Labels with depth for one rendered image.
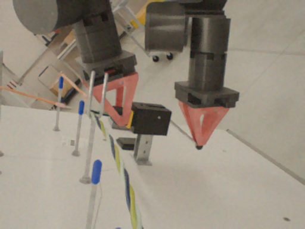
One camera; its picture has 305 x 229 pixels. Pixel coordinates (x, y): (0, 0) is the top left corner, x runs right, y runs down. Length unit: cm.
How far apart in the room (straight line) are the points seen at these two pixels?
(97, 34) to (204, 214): 26
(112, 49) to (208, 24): 15
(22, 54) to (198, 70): 804
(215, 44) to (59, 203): 30
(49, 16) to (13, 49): 812
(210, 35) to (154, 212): 26
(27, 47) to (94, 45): 804
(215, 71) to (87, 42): 19
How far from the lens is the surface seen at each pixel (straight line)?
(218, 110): 51
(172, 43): 47
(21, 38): 845
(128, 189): 21
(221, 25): 48
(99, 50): 41
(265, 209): 46
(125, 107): 44
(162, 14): 49
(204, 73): 48
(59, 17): 34
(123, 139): 55
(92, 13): 41
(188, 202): 41
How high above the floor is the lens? 132
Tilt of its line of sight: 24 degrees down
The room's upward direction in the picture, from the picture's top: 48 degrees counter-clockwise
